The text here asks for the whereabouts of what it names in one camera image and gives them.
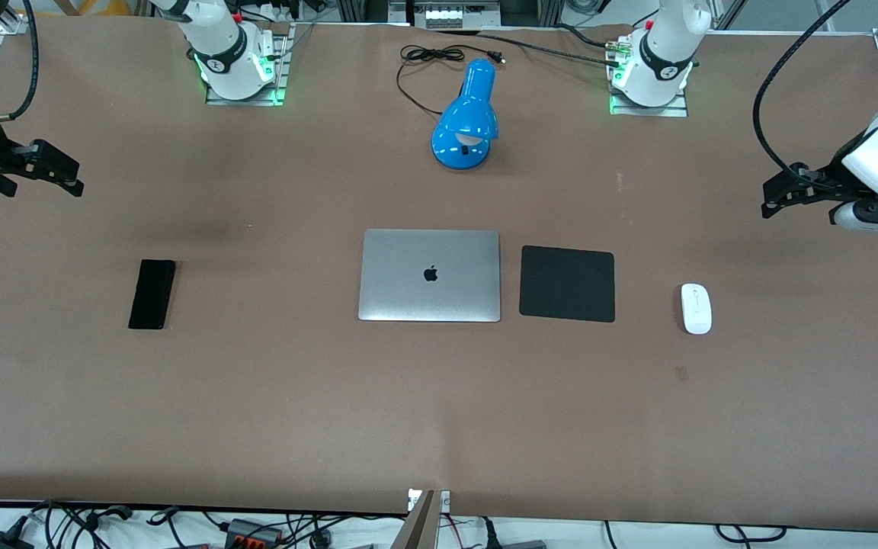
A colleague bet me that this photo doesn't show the aluminium right arm base plate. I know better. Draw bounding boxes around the aluminium right arm base plate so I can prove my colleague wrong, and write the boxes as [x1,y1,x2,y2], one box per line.
[204,23,291,107]

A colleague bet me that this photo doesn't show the aluminium left arm base plate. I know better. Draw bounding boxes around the aluminium left arm base plate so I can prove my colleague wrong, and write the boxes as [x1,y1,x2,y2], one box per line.
[609,34,690,117]

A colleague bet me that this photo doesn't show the thin black lamp cord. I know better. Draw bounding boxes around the thin black lamp cord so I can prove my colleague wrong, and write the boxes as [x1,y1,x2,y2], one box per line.
[396,44,506,117]

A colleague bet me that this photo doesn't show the black connector with orange tabs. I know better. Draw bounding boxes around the black connector with orange tabs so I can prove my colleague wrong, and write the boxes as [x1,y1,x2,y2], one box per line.
[224,518,284,548]

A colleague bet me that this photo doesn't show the silver closed laptop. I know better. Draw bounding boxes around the silver closed laptop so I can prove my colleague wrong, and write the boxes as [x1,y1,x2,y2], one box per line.
[357,229,501,323]

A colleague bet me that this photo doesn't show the black smartphone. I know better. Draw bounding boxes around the black smartphone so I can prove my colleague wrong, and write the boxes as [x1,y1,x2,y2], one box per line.
[128,259,178,331]

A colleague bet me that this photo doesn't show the black mouse pad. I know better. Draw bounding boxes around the black mouse pad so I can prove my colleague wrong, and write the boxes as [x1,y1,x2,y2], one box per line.
[519,245,616,323]

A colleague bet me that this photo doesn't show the blue desk lamp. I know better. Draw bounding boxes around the blue desk lamp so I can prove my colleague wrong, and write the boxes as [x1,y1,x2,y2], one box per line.
[431,58,500,172]

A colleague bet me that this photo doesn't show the thick black power cable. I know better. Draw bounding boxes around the thick black power cable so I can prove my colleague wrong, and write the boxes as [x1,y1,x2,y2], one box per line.
[436,27,624,68]

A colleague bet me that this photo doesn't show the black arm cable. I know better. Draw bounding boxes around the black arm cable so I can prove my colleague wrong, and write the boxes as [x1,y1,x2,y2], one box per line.
[0,0,40,124]
[751,0,853,173]

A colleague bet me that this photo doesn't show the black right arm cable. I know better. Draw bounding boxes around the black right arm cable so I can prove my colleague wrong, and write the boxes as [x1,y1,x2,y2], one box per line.
[0,0,40,124]

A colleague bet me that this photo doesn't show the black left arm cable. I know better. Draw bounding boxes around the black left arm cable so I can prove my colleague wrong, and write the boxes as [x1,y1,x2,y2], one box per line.
[751,0,853,173]

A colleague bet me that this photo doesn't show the white computer mouse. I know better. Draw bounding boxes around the white computer mouse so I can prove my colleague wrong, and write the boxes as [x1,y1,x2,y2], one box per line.
[681,283,713,336]

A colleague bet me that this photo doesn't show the white power strip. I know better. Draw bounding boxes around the white power strip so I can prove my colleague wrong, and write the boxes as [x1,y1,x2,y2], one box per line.
[412,0,502,30]

